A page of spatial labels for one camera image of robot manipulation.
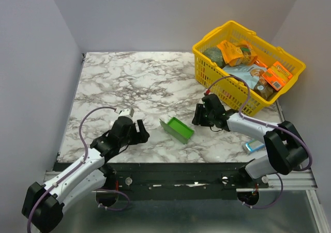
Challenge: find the aluminium frame rail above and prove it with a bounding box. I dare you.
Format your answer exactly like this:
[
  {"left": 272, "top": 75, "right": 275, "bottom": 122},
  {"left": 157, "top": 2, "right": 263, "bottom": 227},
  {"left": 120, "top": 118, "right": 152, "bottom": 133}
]
[{"left": 41, "top": 168, "right": 318, "bottom": 192}]

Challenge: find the orange snack bag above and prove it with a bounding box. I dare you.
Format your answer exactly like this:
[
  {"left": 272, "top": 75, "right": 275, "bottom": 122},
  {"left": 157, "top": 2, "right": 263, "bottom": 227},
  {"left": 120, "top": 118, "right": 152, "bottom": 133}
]
[{"left": 217, "top": 40, "right": 258, "bottom": 67}]

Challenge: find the yellow plastic shopping basket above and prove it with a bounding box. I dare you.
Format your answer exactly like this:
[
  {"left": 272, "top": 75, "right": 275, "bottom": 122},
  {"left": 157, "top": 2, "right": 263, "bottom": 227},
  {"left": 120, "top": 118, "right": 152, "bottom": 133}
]
[{"left": 192, "top": 21, "right": 306, "bottom": 116}]

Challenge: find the orange cracker box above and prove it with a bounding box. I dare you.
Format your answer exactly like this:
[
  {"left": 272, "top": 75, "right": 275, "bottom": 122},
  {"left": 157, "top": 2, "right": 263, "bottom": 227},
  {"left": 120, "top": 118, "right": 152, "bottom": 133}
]
[{"left": 262, "top": 61, "right": 293, "bottom": 91}]

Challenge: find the green paper box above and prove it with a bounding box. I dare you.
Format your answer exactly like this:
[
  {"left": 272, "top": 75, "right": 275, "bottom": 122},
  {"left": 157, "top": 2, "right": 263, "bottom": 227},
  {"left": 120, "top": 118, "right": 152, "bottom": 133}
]
[{"left": 159, "top": 117, "right": 194, "bottom": 144}]

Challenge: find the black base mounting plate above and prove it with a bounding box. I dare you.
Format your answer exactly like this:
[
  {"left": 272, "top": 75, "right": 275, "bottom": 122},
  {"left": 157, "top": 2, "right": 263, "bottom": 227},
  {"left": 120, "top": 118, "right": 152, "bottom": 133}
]
[{"left": 53, "top": 162, "right": 302, "bottom": 201}]

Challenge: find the small blue white packet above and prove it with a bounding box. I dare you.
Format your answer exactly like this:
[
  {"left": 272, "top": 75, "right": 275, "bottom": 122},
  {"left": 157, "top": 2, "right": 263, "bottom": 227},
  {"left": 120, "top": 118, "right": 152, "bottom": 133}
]
[{"left": 243, "top": 139, "right": 265, "bottom": 154}]

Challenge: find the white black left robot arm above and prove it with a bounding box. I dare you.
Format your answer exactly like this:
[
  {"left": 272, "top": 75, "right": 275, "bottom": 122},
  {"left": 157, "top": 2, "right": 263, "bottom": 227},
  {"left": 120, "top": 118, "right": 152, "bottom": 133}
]
[{"left": 22, "top": 115, "right": 150, "bottom": 232}]

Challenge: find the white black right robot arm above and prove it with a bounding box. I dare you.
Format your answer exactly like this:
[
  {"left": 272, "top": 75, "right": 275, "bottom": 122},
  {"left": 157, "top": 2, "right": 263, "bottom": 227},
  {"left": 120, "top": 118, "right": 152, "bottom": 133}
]
[{"left": 192, "top": 94, "right": 311, "bottom": 188}]

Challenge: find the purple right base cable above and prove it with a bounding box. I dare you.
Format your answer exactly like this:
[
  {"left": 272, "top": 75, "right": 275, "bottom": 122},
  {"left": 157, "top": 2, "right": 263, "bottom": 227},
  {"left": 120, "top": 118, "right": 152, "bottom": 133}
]
[{"left": 242, "top": 173, "right": 284, "bottom": 209}]

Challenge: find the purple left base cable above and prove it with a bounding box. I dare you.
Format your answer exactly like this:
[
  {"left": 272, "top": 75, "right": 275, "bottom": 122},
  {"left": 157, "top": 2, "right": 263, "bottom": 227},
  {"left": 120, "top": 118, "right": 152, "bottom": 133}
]
[{"left": 93, "top": 189, "right": 131, "bottom": 212}]

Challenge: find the light blue snack bag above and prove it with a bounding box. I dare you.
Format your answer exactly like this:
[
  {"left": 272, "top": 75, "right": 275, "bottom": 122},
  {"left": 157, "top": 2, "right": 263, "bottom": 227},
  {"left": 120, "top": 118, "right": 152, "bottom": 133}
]
[{"left": 223, "top": 64, "right": 267, "bottom": 91}]

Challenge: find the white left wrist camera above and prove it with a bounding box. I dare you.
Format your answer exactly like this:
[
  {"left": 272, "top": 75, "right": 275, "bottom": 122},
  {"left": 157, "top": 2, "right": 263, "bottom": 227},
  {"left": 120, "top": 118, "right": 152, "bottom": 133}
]
[{"left": 115, "top": 107, "right": 134, "bottom": 119}]

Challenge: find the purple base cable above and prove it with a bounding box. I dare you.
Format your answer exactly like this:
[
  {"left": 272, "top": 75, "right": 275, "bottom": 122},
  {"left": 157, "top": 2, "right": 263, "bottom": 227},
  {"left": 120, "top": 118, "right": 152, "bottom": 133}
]
[
  {"left": 242, "top": 173, "right": 284, "bottom": 209},
  {"left": 93, "top": 189, "right": 131, "bottom": 212}
]

